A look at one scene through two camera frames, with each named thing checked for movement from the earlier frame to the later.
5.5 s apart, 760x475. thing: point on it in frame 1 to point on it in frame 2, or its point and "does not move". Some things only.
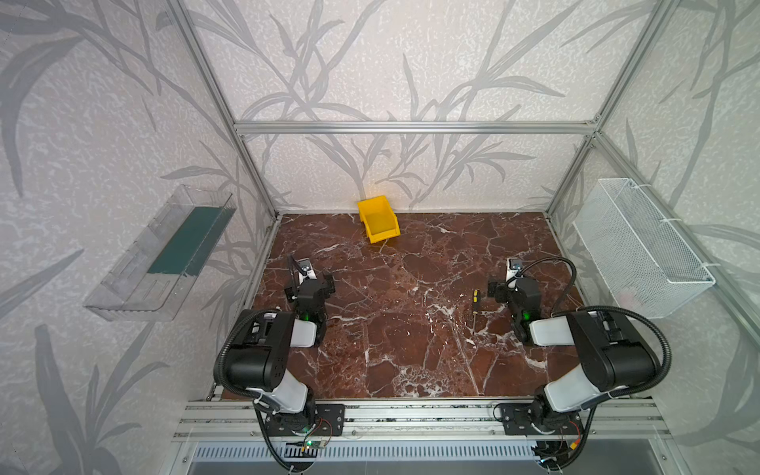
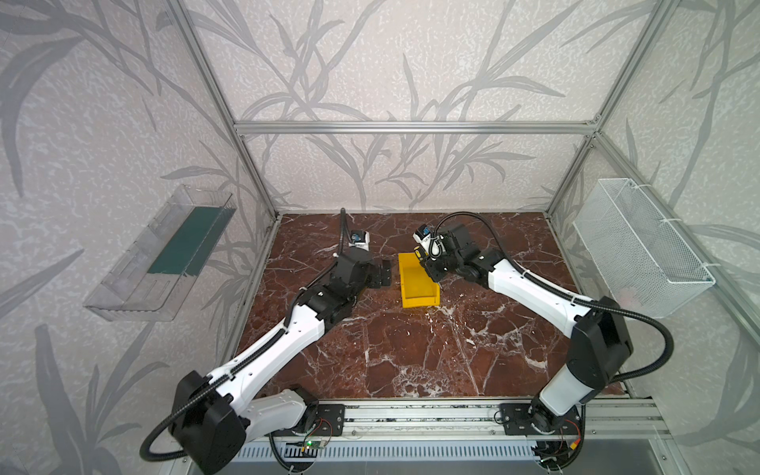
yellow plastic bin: [379, 220] to [417, 287]
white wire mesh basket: [644, 262] does not move
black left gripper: [309, 287] to [383, 273]
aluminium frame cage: [587, 128] does not move
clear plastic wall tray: [150, 278] does not move
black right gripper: [503, 291] to [431, 264]
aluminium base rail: [614, 420] does not move
